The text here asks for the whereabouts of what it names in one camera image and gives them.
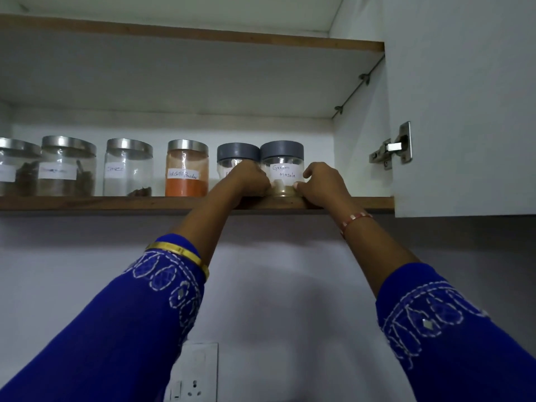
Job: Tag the person's right hand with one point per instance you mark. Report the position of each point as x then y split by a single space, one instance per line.
324 186

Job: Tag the person's left hand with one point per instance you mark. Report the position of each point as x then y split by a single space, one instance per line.
251 180

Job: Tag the black pepper jar grey lid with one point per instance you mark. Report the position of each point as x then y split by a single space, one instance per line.
238 152

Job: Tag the garam masala jar grey lid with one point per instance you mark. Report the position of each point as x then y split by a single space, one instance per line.
282 156

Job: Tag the red chilli powder jar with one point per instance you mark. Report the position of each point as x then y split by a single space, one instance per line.
187 171

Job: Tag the brown wooden cabinet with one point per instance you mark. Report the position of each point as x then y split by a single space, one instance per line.
209 71

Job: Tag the brown wooden cabinet door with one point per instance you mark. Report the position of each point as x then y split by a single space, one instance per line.
460 100

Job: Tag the steel-lid brown pods spice jar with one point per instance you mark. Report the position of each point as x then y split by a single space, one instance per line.
67 171

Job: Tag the steel-lid cinnamon jar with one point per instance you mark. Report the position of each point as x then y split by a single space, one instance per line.
19 171

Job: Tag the person's right forearm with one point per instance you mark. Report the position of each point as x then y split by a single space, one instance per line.
377 255

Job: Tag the person's left forearm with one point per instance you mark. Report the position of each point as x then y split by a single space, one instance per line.
209 230

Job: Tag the metal cabinet door hinge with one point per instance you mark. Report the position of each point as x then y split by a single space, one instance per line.
393 146

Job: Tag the white cabinet shelf board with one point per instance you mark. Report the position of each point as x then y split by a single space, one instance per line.
167 75

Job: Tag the gold bangle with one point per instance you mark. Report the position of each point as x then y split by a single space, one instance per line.
178 251

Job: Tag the white wall socket plate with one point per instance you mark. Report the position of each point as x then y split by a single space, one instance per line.
197 372

